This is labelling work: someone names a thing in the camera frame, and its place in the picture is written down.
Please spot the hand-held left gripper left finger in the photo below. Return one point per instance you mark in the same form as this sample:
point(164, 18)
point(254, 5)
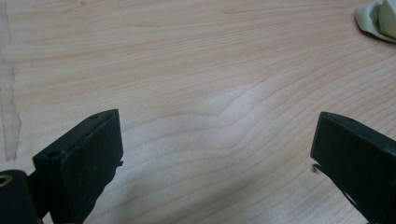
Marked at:
point(84, 168)

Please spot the beige sock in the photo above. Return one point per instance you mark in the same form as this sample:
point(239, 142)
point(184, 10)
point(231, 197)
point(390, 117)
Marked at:
point(367, 21)
point(389, 17)

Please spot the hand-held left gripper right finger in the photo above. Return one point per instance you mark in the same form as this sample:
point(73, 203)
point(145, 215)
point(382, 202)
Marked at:
point(358, 161)

